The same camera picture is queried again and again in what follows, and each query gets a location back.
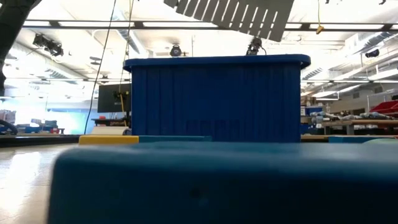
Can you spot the small yellow wooden cube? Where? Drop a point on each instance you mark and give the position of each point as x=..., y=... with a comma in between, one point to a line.
x=109, y=140

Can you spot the red storage bin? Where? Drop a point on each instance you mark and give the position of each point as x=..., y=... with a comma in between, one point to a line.
x=387, y=108

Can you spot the wooden workbench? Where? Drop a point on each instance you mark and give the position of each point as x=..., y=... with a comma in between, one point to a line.
x=357, y=123

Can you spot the black round ceiling device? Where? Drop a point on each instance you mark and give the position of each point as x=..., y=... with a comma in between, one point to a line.
x=175, y=50

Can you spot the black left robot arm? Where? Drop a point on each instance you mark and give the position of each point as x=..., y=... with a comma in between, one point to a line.
x=12, y=25

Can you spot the green wooden block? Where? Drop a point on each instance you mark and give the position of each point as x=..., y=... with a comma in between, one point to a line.
x=385, y=141

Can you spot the yellow hanging pendant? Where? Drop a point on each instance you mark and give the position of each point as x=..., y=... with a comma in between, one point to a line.
x=319, y=30

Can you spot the grey round desk grommet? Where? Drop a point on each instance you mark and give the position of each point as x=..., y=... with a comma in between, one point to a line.
x=127, y=132

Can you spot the blue wooden block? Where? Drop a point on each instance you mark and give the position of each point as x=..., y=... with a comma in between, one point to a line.
x=217, y=186
x=348, y=139
x=174, y=139

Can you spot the black monitor on stand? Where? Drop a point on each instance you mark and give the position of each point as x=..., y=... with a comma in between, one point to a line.
x=109, y=98

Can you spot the short grey slotted divider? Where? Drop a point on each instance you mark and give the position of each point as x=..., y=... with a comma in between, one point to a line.
x=248, y=15

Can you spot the large blue plastic bin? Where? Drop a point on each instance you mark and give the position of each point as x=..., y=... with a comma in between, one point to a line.
x=217, y=99

